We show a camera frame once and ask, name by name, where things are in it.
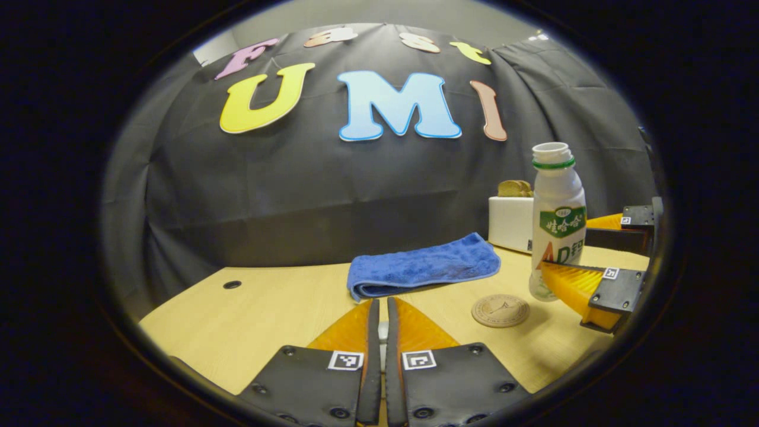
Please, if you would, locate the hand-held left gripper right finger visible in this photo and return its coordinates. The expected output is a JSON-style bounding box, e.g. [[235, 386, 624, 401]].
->
[[385, 297, 531, 427]]

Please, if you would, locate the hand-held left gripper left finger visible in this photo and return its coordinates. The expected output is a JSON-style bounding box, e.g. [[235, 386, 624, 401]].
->
[[237, 298, 382, 427]]

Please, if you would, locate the white plastic water bottle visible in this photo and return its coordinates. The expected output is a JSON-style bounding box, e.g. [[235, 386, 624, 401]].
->
[[529, 142, 588, 302]]

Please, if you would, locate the round wooden coaster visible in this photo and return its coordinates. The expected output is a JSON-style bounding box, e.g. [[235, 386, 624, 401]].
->
[[471, 295, 531, 328]]

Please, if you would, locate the blue towel cloth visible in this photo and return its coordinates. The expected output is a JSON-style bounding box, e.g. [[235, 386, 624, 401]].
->
[[347, 232, 502, 302]]

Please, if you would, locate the black backdrop cloth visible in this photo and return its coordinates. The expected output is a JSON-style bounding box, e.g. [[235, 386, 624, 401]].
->
[[101, 24, 659, 321]]

